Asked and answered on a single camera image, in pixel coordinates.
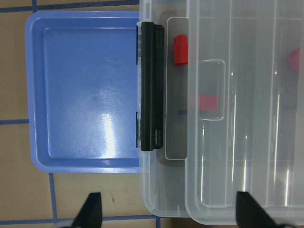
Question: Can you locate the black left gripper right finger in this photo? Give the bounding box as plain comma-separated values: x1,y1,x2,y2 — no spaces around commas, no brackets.
236,191,287,228

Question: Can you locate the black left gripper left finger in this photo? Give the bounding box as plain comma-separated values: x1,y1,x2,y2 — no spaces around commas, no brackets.
59,192,103,228

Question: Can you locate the clear plastic box lid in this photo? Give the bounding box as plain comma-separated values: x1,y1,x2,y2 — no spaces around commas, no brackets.
185,0,304,225

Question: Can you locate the clear plastic storage box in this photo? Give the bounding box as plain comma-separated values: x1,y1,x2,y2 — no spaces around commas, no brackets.
136,0,188,218

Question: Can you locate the blue plastic tray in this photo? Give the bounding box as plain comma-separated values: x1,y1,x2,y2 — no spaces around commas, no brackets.
25,11,139,173

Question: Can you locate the black box latch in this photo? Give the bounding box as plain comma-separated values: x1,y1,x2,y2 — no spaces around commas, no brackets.
137,21,164,152

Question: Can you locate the red cylinder block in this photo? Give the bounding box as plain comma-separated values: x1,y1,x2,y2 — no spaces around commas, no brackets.
173,34,188,66

